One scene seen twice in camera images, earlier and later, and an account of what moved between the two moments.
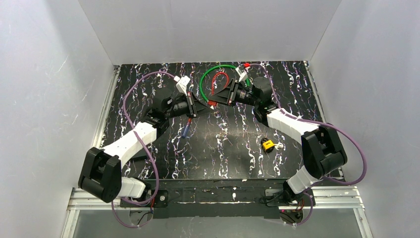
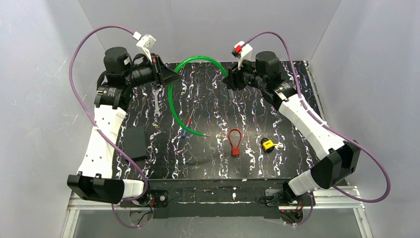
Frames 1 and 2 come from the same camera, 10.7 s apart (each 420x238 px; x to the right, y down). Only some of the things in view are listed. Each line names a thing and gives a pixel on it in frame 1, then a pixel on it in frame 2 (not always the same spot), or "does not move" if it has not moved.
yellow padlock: x=267 y=145 does not move
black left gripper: x=190 y=105 to x=157 y=72
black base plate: x=224 y=198 does not move
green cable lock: x=207 y=70 to x=169 y=89
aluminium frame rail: x=78 y=201 does not move
